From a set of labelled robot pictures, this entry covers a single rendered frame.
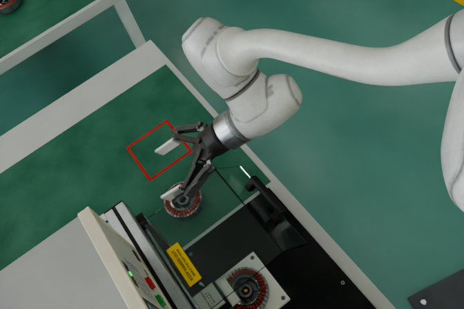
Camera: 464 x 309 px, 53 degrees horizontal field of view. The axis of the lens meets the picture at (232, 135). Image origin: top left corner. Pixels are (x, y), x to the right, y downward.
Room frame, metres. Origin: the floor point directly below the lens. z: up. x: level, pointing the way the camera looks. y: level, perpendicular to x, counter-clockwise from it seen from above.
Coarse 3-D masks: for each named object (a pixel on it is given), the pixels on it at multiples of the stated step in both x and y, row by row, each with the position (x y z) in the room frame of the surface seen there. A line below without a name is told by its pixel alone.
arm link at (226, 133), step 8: (224, 112) 0.64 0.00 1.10; (216, 120) 0.64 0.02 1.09; (224, 120) 0.62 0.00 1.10; (216, 128) 0.61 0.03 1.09; (224, 128) 0.60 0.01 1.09; (232, 128) 0.59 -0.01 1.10; (216, 136) 0.61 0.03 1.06; (224, 136) 0.59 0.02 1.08; (232, 136) 0.58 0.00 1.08; (240, 136) 0.58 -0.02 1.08; (224, 144) 0.58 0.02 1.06; (232, 144) 0.58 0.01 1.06; (240, 144) 0.58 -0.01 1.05
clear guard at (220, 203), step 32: (192, 192) 0.49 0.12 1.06; (224, 192) 0.47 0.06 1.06; (256, 192) 0.46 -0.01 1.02; (160, 224) 0.45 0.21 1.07; (192, 224) 0.42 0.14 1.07; (224, 224) 0.40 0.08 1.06; (256, 224) 0.37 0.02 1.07; (288, 224) 0.37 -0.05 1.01; (160, 256) 0.38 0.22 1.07; (192, 256) 0.36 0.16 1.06; (224, 256) 0.33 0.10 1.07; (256, 256) 0.31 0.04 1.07; (192, 288) 0.29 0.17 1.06; (224, 288) 0.27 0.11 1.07
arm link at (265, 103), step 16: (256, 80) 0.63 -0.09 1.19; (272, 80) 0.62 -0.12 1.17; (288, 80) 0.61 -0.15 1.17; (240, 96) 0.61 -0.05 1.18; (256, 96) 0.60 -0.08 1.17; (272, 96) 0.59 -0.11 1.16; (288, 96) 0.58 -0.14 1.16; (240, 112) 0.60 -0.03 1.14; (256, 112) 0.58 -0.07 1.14; (272, 112) 0.57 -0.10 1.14; (288, 112) 0.56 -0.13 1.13; (240, 128) 0.58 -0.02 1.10; (256, 128) 0.57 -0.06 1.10; (272, 128) 0.56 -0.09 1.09
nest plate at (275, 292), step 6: (264, 270) 0.37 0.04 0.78; (264, 276) 0.36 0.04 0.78; (270, 276) 0.35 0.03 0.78; (246, 282) 0.36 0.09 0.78; (252, 282) 0.35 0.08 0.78; (270, 282) 0.34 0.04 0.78; (276, 282) 0.33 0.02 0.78; (270, 288) 0.32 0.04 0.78; (276, 288) 0.32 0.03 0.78; (270, 294) 0.31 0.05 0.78; (276, 294) 0.30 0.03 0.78; (282, 294) 0.30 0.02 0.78; (252, 300) 0.31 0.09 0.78; (270, 300) 0.30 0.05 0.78; (276, 300) 0.29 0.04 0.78; (282, 300) 0.29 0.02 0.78; (288, 300) 0.28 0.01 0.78; (264, 306) 0.29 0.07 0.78; (270, 306) 0.28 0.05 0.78; (276, 306) 0.28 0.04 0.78
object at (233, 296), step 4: (232, 292) 0.31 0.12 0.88; (228, 296) 0.31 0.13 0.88; (232, 296) 0.31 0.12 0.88; (236, 296) 0.30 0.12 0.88; (224, 300) 0.29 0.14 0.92; (228, 300) 0.30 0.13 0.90; (232, 300) 0.30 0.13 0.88; (236, 300) 0.30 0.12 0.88; (240, 300) 0.30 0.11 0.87; (220, 304) 0.29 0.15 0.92; (224, 304) 0.29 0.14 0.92; (228, 304) 0.28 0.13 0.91; (232, 304) 0.29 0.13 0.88; (212, 308) 0.29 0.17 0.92; (216, 308) 0.28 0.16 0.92; (220, 308) 0.28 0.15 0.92; (224, 308) 0.28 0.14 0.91; (228, 308) 0.28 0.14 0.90
